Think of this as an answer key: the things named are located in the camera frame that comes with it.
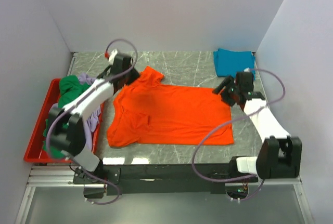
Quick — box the orange t shirt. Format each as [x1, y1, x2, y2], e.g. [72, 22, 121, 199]
[107, 67, 232, 148]

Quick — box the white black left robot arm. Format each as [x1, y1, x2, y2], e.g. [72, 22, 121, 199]
[45, 51, 139, 183]

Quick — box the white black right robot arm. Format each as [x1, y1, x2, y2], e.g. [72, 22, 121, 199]
[213, 71, 302, 182]

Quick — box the folded blue t shirt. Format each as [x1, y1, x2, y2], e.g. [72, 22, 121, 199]
[213, 48, 255, 77]

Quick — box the green t shirt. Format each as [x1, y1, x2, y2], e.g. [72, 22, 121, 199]
[43, 75, 92, 159]

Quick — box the lavender t shirt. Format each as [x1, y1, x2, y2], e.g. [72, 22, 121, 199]
[78, 73, 101, 150]

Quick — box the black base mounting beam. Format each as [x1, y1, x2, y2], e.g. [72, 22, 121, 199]
[73, 162, 250, 194]

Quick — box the red plastic bin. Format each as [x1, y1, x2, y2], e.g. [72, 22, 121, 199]
[23, 78, 106, 163]

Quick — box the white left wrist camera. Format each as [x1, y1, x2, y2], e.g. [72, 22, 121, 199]
[105, 49, 118, 65]

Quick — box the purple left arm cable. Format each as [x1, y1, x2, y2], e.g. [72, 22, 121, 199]
[44, 38, 138, 161]

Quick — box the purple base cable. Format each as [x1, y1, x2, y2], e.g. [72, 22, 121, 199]
[78, 166, 123, 206]

